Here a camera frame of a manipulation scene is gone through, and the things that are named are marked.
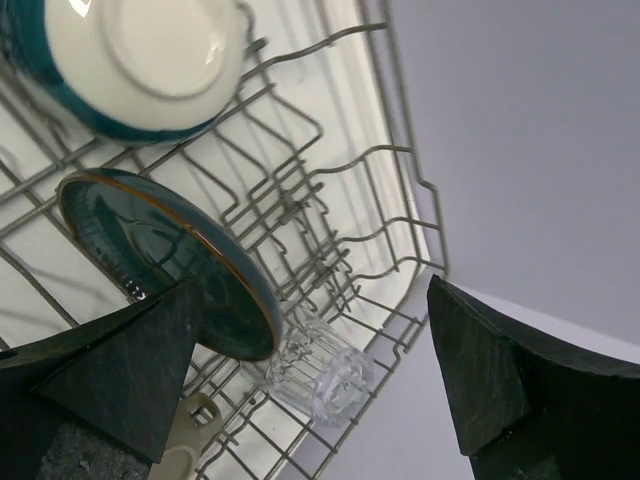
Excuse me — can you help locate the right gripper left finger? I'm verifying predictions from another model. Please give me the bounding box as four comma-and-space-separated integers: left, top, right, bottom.
1, 280, 204, 479

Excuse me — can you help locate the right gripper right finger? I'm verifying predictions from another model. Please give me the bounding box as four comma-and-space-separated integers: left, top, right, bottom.
427, 275, 639, 479

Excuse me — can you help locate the olive ceramic mug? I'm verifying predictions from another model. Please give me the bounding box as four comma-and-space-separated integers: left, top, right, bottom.
148, 392, 223, 480

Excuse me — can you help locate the teal ceramic plate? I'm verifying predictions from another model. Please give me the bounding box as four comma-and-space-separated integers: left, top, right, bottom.
56, 168, 284, 362

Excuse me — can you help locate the clear glass tumbler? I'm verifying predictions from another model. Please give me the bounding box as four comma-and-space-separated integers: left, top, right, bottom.
241, 301, 375, 428

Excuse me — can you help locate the teal white ceramic bowl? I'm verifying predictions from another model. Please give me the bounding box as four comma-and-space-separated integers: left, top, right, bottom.
1, 0, 246, 145

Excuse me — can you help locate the grey wire dish rack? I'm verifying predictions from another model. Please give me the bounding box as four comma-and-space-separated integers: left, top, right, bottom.
0, 0, 451, 480

